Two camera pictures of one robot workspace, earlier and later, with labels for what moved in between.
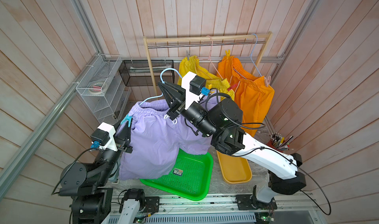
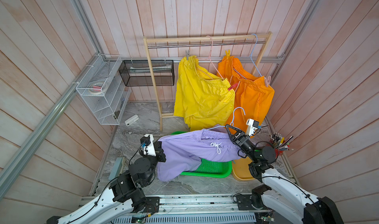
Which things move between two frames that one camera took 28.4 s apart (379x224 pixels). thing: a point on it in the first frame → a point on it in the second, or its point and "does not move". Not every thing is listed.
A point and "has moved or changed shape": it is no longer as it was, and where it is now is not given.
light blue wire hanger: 161,77 has moved or changed shape
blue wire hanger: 251,54 does not move
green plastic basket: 190,177 → 222,168
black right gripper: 168,93 → 242,139
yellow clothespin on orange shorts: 228,53 does not move
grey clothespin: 188,54 does not move
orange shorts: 254,93 does not move
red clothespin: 232,87 does not move
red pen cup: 278,142 does not move
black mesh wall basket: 136,72 does not move
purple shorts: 156,140 has moved or changed shape
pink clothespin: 267,81 does not move
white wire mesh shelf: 103,89 does not move
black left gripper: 127,139 → 158,151
